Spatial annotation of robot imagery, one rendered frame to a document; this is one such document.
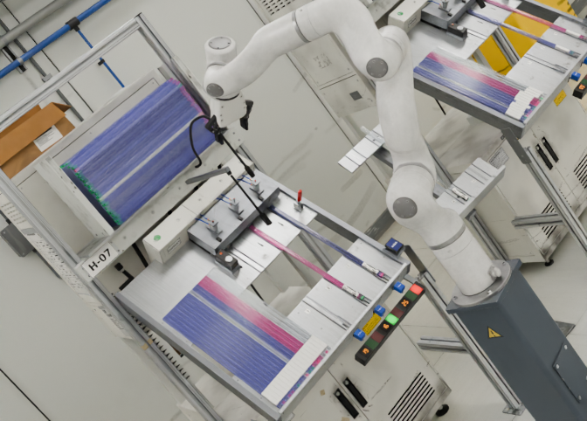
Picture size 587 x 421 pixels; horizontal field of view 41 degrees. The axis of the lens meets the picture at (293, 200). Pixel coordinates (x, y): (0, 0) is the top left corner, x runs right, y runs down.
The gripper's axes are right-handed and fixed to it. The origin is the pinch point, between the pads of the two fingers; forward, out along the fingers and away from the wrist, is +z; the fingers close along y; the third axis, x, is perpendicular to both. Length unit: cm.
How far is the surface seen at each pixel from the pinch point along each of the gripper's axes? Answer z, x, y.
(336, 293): 56, 33, -11
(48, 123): 31, -81, 26
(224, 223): 47.9, -11.4, 1.0
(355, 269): 55, 30, -22
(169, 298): 57, -4, 31
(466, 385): 129, 60, -55
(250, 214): 47.4, -8.0, -8.0
